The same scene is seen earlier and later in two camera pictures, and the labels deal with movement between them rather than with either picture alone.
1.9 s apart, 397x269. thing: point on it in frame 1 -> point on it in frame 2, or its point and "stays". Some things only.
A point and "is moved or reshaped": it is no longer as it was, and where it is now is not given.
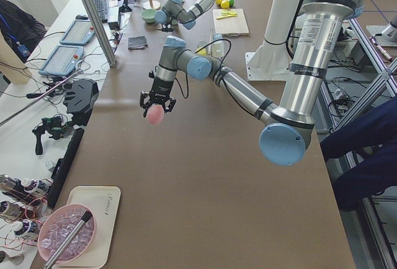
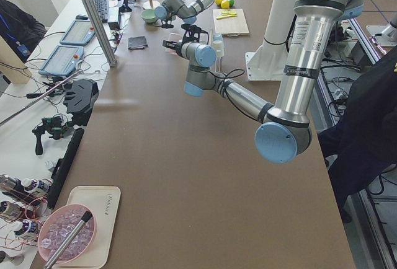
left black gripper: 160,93 -> 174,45
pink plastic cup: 155,114 is moved or reshaped
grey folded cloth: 137,43 stays
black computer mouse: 81,17 stays
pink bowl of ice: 57,227 stays
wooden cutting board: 234,26 stays
